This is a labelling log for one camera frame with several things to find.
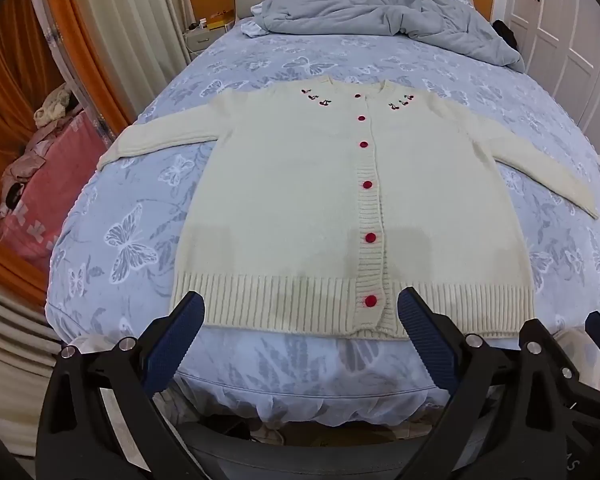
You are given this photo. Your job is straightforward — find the blue butterfly bed sheet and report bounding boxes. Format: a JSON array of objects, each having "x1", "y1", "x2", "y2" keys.
[{"x1": 45, "y1": 20, "x2": 600, "y2": 426}]

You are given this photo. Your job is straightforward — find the grey nightstand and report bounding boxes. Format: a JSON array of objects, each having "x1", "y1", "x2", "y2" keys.
[{"x1": 182, "y1": 25, "x2": 231, "y2": 66}]

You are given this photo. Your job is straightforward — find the grey duvet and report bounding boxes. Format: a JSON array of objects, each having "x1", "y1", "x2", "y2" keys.
[{"x1": 252, "y1": 0, "x2": 526, "y2": 73}]

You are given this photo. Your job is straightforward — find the white pillow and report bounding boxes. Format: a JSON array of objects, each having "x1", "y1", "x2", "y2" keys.
[{"x1": 239, "y1": 2, "x2": 272, "y2": 38}]

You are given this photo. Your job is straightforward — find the pink cloth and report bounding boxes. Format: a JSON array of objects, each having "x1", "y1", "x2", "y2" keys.
[{"x1": 0, "y1": 110, "x2": 117, "y2": 272}]

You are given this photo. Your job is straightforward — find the black cloth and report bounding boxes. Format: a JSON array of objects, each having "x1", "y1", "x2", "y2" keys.
[{"x1": 492, "y1": 20, "x2": 519, "y2": 54}]

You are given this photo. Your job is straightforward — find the yellow box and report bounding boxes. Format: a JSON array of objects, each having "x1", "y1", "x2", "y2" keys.
[{"x1": 205, "y1": 12, "x2": 236, "y2": 31}]

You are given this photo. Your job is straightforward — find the orange curtain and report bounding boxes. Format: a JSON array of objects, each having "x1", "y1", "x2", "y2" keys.
[{"x1": 0, "y1": 0, "x2": 131, "y2": 273}]

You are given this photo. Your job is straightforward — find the white wardrobe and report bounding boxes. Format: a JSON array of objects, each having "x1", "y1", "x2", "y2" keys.
[{"x1": 495, "y1": 0, "x2": 600, "y2": 137}]

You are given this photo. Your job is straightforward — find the cream knit cardigan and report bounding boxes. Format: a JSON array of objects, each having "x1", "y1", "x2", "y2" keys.
[{"x1": 97, "y1": 76, "x2": 600, "y2": 342}]

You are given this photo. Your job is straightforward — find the silver metal bar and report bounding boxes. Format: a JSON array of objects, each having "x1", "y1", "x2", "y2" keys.
[{"x1": 44, "y1": 7, "x2": 117, "y2": 137}]

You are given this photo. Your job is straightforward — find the cream curtain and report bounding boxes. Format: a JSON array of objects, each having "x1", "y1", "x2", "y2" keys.
[
  {"x1": 77, "y1": 0, "x2": 197, "y2": 126},
  {"x1": 0, "y1": 280, "x2": 67, "y2": 461}
]

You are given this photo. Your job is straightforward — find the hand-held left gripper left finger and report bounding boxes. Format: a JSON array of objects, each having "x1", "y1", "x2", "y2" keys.
[{"x1": 35, "y1": 290, "x2": 207, "y2": 480}]

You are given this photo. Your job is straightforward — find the beige plush cloth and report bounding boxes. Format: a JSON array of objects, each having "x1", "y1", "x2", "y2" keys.
[{"x1": 34, "y1": 85, "x2": 77, "y2": 129}]

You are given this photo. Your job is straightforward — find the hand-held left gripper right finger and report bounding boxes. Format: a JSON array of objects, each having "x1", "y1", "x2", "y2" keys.
[{"x1": 396, "y1": 287, "x2": 600, "y2": 480}]

